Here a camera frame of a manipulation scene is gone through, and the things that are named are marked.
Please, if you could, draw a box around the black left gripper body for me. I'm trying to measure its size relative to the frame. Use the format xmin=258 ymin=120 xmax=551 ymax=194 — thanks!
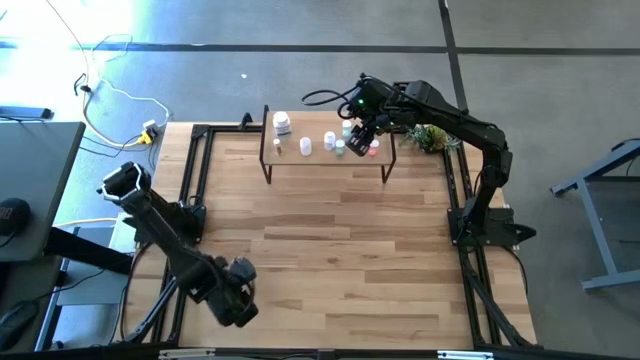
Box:
xmin=214 ymin=282 xmax=260 ymax=329

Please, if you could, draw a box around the black aluminium rig frame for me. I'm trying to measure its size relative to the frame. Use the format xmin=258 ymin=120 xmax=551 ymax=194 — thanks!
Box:
xmin=117 ymin=122 xmax=539 ymax=351

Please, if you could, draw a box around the black flat device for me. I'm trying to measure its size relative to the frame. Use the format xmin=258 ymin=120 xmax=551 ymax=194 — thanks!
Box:
xmin=0 ymin=105 xmax=53 ymax=121

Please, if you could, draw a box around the black desk leg beam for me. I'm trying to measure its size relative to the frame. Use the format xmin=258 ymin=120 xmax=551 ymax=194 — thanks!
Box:
xmin=45 ymin=227 xmax=134 ymax=276

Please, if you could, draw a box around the green potted plant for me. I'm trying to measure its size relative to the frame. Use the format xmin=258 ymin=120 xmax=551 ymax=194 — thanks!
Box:
xmin=402 ymin=123 xmax=461 ymax=155

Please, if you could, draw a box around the white floor cable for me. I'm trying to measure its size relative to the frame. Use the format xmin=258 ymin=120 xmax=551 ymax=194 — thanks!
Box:
xmin=44 ymin=0 xmax=171 ymax=149

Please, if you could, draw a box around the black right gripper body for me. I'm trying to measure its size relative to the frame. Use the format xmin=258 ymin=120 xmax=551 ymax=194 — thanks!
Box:
xmin=355 ymin=112 xmax=384 ymax=135

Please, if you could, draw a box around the grey floor cabinet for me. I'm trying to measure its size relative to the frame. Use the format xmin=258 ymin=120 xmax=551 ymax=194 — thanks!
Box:
xmin=55 ymin=213 xmax=139 ymax=307

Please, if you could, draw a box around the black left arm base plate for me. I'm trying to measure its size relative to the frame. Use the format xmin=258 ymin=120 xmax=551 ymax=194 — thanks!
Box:
xmin=132 ymin=202 xmax=207 ymax=246

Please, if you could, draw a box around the blue grey table frame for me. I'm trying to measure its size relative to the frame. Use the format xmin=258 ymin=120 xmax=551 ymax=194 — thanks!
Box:
xmin=549 ymin=138 xmax=640 ymax=292

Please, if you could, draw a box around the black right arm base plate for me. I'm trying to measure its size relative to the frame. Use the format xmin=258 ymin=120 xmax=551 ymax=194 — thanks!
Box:
xmin=446 ymin=205 xmax=538 ymax=249

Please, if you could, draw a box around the wooden shelf black metal frame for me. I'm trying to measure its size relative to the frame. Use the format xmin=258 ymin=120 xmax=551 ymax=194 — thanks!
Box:
xmin=258 ymin=104 xmax=399 ymax=185

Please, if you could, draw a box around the large white labelled bottle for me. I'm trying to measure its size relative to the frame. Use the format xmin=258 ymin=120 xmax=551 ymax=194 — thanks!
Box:
xmin=272 ymin=110 xmax=293 ymax=139

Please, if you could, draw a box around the silver metal bracket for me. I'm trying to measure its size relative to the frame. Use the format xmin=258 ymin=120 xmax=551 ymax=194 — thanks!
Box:
xmin=437 ymin=349 xmax=495 ymax=360
xmin=158 ymin=348 xmax=216 ymax=360

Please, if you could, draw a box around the black round speaker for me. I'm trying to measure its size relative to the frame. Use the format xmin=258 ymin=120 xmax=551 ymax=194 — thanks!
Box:
xmin=0 ymin=197 xmax=32 ymax=237

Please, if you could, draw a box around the dark grey desk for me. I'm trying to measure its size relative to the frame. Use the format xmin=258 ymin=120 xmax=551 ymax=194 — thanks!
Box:
xmin=0 ymin=121 xmax=86 ymax=264

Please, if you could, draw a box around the black computer mouse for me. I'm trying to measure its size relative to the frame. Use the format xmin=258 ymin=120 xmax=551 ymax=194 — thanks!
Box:
xmin=0 ymin=302 xmax=39 ymax=351

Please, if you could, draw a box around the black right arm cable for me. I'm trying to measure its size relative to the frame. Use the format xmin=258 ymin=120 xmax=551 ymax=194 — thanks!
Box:
xmin=301 ymin=88 xmax=354 ymax=107

